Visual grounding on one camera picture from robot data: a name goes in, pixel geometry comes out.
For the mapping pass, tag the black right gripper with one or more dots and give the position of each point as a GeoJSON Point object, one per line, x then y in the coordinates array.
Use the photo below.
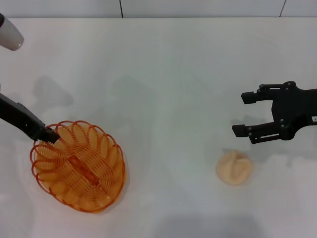
{"type": "Point", "coordinates": [292, 109]}

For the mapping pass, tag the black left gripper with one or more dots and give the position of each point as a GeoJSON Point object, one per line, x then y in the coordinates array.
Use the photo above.
{"type": "Point", "coordinates": [17, 116]}

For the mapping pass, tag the beige steamed bun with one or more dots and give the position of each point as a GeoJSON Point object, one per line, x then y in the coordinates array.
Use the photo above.
{"type": "Point", "coordinates": [234, 168]}

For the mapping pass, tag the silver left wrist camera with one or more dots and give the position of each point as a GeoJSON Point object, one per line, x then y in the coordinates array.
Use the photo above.
{"type": "Point", "coordinates": [10, 34]}

